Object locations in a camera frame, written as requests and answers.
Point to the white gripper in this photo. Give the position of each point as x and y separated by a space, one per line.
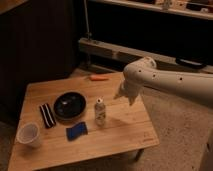
129 90

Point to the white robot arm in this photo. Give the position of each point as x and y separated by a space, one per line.
197 87

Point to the white ceramic cup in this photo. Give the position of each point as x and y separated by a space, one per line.
29 135

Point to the clear plastic bottle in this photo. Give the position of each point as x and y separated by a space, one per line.
100 112

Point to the wooden table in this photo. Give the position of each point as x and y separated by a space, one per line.
107 126

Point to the blue sponge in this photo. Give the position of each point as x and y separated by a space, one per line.
76 131

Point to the black round bowl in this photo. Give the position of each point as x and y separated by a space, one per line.
69 105

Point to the metal vertical pole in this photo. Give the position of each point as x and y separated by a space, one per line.
88 33

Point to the white upper shelf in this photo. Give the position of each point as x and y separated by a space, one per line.
178 7

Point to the white baseboard rail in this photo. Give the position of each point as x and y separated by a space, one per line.
119 53

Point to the black handle object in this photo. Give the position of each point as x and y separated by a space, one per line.
190 65

